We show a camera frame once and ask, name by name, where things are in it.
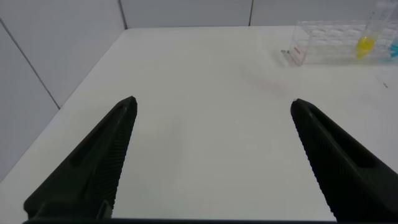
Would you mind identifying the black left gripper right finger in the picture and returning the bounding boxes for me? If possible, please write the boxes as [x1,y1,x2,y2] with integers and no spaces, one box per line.
[289,98,398,223]

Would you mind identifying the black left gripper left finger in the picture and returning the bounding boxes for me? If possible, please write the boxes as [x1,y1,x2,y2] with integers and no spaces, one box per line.
[22,95,139,220]

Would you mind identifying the test tube with yellow pigment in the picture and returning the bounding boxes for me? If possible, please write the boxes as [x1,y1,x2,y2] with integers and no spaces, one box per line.
[354,0,398,60]

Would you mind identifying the clear acrylic test tube rack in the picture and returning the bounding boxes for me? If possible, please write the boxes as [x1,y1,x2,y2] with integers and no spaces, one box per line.
[287,19,398,67]

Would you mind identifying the test tube with blue pigment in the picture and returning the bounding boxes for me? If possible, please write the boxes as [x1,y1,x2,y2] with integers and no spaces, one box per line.
[389,36,398,58]

